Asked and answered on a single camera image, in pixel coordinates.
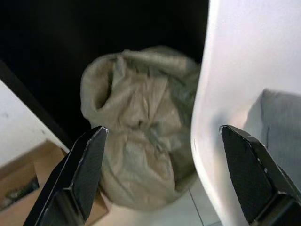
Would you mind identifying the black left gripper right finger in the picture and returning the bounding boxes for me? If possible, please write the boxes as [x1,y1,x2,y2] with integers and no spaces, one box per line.
[220,125,301,226]

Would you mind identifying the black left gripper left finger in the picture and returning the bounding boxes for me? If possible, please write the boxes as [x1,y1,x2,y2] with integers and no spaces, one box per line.
[24,126,109,226]

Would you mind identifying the white plastic shell chair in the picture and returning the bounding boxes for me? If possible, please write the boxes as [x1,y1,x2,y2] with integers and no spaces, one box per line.
[190,0,301,226]

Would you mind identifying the brown cardboard box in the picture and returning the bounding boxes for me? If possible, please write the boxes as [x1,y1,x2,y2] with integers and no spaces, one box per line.
[0,140,109,226]

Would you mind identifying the grey fabric cushion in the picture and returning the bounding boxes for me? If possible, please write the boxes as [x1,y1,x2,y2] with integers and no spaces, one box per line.
[244,88,301,182]

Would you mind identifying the beige woven sack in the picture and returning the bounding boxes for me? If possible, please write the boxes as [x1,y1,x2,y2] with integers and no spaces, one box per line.
[79,46,201,210]

